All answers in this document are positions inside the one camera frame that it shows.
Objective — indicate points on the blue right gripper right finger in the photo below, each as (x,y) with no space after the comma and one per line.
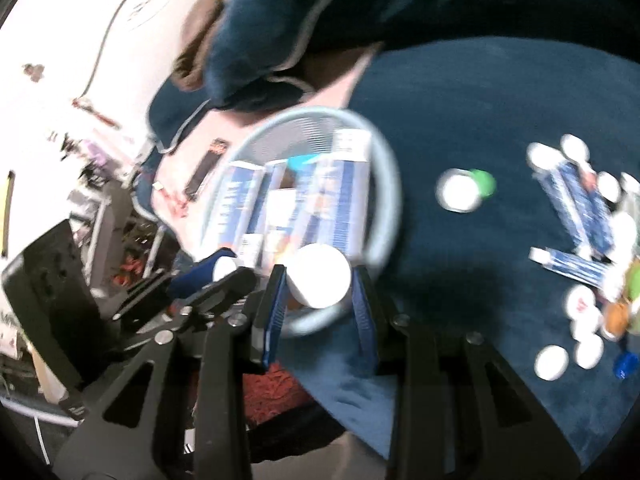
(369,317)

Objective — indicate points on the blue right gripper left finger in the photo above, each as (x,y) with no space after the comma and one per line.
(269,319)

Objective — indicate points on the white round jar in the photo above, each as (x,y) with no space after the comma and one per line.
(319,276)

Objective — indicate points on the light blue mesh basket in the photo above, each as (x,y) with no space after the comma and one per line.
(260,189)

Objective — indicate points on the clear round lid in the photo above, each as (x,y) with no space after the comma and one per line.
(457,191)

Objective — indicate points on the green bottle cap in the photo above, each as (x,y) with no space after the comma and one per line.
(484,181)

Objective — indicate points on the white chess piece disc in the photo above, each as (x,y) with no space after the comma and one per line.
(578,300)

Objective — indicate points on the blue ointment tube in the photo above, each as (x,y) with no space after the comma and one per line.
(581,181)
(571,266)
(553,184)

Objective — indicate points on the white round cap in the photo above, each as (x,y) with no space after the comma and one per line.
(574,148)
(542,157)

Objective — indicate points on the dark blue fleece blanket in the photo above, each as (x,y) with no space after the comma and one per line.
(250,55)

